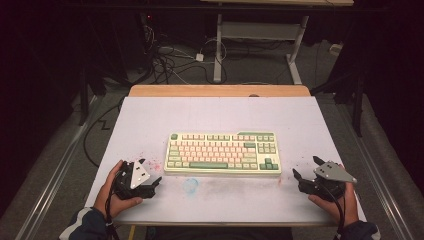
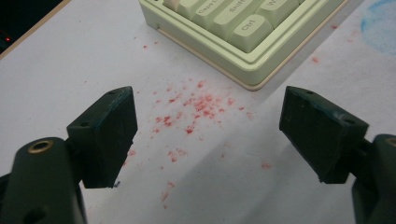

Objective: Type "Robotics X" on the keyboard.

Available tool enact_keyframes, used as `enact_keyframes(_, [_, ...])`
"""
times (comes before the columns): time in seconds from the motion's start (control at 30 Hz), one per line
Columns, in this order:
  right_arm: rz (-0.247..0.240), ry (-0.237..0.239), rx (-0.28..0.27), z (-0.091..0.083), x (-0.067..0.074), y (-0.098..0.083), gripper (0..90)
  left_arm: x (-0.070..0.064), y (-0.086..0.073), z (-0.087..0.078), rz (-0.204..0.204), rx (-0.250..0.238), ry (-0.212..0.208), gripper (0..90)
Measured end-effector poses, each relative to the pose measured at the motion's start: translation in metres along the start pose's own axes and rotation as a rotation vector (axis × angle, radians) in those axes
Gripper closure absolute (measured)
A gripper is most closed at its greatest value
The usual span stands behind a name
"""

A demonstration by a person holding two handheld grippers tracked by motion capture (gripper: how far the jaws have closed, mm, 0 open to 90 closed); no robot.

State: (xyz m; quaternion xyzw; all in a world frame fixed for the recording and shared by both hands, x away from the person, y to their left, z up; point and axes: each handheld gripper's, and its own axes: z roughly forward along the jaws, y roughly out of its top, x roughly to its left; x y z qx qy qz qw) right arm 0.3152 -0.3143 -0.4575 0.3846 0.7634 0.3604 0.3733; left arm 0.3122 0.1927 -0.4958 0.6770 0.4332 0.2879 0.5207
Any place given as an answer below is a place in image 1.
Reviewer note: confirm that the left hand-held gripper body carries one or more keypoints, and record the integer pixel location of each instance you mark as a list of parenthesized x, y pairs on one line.
[(138, 175)]

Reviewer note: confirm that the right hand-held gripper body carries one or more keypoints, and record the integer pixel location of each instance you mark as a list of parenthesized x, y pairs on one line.
[(333, 173)]

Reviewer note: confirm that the cream pink green keyboard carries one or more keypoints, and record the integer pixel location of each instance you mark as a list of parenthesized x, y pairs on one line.
[(220, 153)]

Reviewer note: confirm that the person's left hand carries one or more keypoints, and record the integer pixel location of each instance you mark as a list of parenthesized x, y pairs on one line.
[(115, 203)]

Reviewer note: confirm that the person's right hand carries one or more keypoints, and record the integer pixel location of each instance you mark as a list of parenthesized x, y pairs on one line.
[(343, 210)]

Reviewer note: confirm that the yellow table leg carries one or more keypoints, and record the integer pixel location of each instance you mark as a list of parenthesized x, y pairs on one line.
[(132, 233)]

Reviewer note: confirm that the black stand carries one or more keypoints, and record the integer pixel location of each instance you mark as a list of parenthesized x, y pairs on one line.
[(358, 106)]

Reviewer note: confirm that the white table mat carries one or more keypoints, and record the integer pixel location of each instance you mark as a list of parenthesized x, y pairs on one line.
[(216, 113)]

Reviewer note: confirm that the wooden table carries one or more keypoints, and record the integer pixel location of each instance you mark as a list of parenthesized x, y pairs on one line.
[(216, 90)]

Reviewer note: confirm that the white power adapter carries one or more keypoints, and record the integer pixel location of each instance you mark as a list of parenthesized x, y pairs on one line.
[(199, 57)]

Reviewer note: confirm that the metal floor rail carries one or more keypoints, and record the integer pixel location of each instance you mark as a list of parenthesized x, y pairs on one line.
[(376, 180), (56, 173)]

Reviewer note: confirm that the white metal desk frame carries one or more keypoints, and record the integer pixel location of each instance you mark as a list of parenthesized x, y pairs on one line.
[(256, 30)]

